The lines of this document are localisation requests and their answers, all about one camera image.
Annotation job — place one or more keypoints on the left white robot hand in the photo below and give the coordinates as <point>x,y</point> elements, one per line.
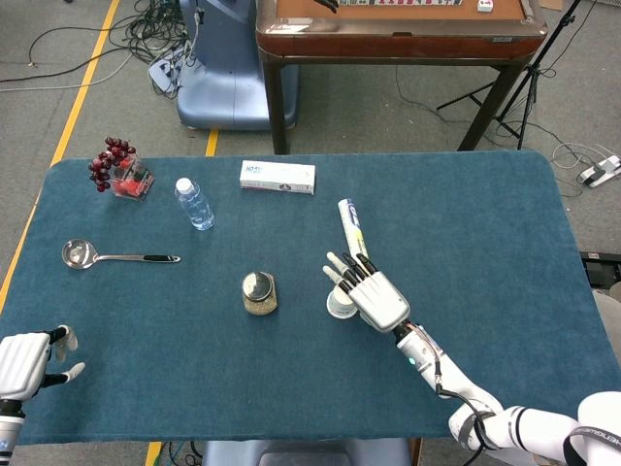
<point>22,364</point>

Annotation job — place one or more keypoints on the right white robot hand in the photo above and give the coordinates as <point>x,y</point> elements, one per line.
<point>381,301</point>

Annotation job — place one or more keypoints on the white paper cup blue print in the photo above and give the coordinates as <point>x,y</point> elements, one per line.
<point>339,307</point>

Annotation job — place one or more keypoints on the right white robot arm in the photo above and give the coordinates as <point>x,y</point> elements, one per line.
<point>485,412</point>

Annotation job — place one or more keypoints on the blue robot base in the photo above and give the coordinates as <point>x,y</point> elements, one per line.
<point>228,73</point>

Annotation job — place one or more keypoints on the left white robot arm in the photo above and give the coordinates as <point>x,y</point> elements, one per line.
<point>9,432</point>

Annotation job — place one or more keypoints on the grain jar black lid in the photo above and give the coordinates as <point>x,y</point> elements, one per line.
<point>259,291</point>

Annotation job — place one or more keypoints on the black robot hand on mahjong table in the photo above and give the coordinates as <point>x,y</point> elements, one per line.
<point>327,4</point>

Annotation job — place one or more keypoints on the cling film roll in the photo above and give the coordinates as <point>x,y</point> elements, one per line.
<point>351,223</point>

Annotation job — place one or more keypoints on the white toothpaste box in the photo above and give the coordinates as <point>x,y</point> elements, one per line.
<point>276,177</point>

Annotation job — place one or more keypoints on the blue robot own base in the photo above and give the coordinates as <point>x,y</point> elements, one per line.
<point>305,454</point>

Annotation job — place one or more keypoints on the clear plastic water bottle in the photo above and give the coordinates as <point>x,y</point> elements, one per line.
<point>194,206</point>

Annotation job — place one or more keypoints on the dark red grape bunch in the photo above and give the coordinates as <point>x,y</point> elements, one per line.
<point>104,162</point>

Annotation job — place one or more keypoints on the white power strip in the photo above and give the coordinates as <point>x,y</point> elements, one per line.
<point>599,172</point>

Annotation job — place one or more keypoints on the brown mahjong table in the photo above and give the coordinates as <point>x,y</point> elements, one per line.
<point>398,43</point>

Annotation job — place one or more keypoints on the black tripod stand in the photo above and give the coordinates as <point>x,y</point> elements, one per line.
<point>531,77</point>

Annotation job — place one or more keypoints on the row of mahjong tiles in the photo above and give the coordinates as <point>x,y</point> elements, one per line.
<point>402,2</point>

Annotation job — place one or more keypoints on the single white mahjong tile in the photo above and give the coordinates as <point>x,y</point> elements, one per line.
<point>485,5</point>

